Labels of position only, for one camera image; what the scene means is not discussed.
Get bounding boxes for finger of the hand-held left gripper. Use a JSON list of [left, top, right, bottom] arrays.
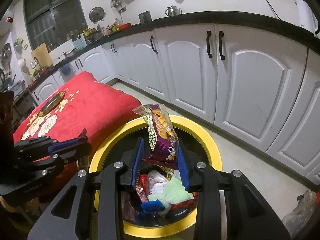
[[15, 140, 92, 180], [14, 136, 78, 162]]

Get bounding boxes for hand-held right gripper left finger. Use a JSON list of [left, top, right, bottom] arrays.
[[27, 137, 145, 240]]

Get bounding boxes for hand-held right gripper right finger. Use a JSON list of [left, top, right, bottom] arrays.
[[176, 140, 292, 240]]

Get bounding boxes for brown candy wrapper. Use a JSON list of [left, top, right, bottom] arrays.
[[77, 127, 88, 144]]

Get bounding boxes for green knitted cloth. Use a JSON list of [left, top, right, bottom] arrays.
[[149, 176, 192, 217]]

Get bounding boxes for colourful candy wrapper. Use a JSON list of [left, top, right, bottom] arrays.
[[135, 175, 150, 204]]

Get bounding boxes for white plastic bag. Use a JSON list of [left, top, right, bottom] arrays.
[[146, 170, 182, 195]]

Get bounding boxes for red mesh bag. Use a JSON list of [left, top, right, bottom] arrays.
[[171, 192, 198, 212]]

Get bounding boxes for purple snack packet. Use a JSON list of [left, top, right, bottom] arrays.
[[132, 104, 180, 170]]

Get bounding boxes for yellow-rimmed trash bin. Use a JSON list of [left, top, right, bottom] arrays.
[[89, 115, 223, 239]]

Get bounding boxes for round gold-rimmed metal tray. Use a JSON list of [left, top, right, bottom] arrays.
[[38, 91, 66, 117]]

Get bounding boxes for red floral blanket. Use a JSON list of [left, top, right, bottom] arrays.
[[12, 71, 143, 180]]

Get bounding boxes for pile of red peppers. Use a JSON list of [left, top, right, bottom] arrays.
[[27, 69, 54, 85]]

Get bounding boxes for white gourd-shaped jug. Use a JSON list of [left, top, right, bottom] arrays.
[[18, 59, 33, 85]]

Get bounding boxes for wooden cutting board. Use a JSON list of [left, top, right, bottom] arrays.
[[31, 42, 53, 67]]

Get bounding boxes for steel basin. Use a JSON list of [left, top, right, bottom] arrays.
[[0, 42, 12, 64]]

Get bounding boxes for light blue cutlery holder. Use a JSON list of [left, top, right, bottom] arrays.
[[72, 38, 87, 49]]

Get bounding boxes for white base cabinets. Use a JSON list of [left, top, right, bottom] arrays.
[[30, 22, 320, 180]]

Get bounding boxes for clear plastic bag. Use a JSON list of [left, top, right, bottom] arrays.
[[282, 190, 318, 233]]

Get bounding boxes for row of seasoning bottles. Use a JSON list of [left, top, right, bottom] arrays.
[[82, 17, 123, 40]]

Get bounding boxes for white water heater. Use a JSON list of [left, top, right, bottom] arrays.
[[0, 12, 14, 38]]

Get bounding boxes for dark framed window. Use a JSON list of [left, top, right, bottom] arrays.
[[23, 0, 89, 52]]

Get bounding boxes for glass pot lid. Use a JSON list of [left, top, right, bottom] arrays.
[[89, 6, 105, 23]]

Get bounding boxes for metal mug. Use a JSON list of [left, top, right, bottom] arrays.
[[138, 11, 152, 23]]

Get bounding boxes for black kitchen countertop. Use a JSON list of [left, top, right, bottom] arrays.
[[25, 11, 320, 80]]

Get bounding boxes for steel teapot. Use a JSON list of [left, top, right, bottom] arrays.
[[165, 5, 182, 17]]

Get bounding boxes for white electric kettle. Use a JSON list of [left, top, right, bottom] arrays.
[[296, 0, 320, 34]]

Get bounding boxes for hanging wall organizer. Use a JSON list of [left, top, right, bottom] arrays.
[[14, 38, 28, 54]]

